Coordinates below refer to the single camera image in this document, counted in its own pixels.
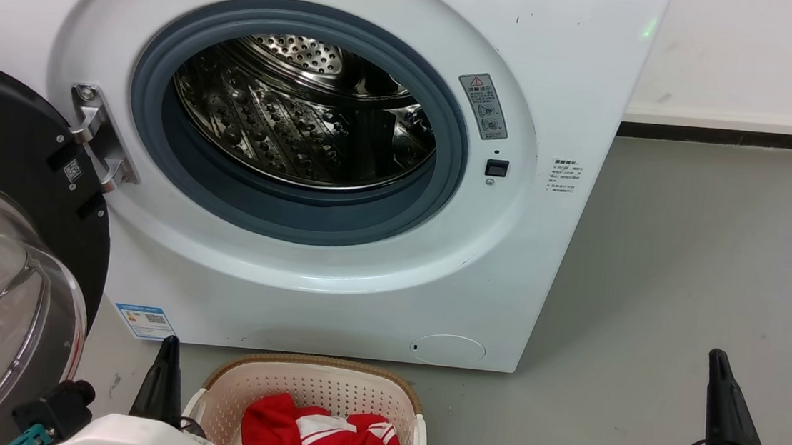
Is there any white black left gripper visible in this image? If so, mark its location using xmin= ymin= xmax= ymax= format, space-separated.
xmin=49 ymin=325 xmax=226 ymax=445

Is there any red and white garment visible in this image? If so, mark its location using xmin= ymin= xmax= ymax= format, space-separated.
xmin=230 ymin=389 xmax=415 ymax=445

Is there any cream perforated laundry basket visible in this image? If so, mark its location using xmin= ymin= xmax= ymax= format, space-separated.
xmin=179 ymin=345 xmax=435 ymax=445

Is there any stainless steel washing machine drum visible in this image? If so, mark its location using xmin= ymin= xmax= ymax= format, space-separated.
xmin=164 ymin=25 xmax=446 ymax=199

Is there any black washer door with glass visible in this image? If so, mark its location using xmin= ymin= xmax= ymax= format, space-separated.
xmin=0 ymin=57 xmax=128 ymax=445

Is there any blue white energy label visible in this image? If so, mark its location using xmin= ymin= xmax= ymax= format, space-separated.
xmin=112 ymin=302 xmax=179 ymax=342

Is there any grey rubber door gasket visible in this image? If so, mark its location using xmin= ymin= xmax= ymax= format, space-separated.
xmin=118 ymin=0 xmax=481 ymax=259

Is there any white front-load washing machine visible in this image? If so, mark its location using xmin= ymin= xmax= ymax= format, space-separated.
xmin=0 ymin=0 xmax=672 ymax=385

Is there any silver metal door hinge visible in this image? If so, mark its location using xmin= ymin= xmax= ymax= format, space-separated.
xmin=64 ymin=83 xmax=148 ymax=197

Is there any round white filter cover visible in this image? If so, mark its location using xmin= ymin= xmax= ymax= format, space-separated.
xmin=408 ymin=331 xmax=488 ymax=369

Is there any white text label sticker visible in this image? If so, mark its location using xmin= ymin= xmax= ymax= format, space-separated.
xmin=546 ymin=157 xmax=586 ymax=196

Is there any grey warning sticker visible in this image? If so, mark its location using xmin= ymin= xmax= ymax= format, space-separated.
xmin=453 ymin=71 xmax=513 ymax=143

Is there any black wall baseboard strip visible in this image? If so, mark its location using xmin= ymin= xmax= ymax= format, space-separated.
xmin=616 ymin=119 xmax=792 ymax=151

